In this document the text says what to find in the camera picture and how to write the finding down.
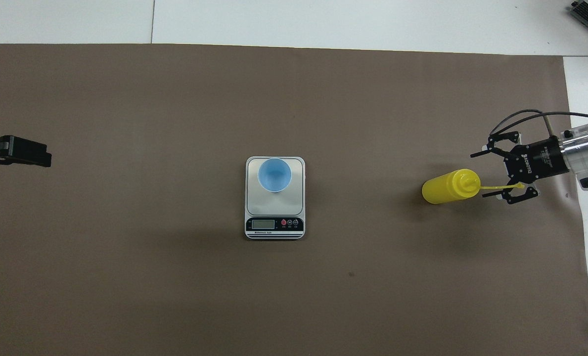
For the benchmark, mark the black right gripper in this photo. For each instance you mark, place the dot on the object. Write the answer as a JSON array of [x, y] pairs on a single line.
[[536, 160]]

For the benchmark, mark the silver digital kitchen scale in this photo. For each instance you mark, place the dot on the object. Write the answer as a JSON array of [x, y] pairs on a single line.
[[261, 205]]

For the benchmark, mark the light blue plastic cup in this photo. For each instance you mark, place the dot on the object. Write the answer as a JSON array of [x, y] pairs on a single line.
[[274, 174]]

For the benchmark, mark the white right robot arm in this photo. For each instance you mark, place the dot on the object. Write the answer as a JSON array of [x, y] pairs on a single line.
[[583, 153]]

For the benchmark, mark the yellow squeeze seasoning bottle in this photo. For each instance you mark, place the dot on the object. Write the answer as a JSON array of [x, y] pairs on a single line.
[[442, 190]]

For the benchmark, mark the brown paper table mat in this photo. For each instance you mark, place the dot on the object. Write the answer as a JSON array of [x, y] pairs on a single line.
[[175, 277]]

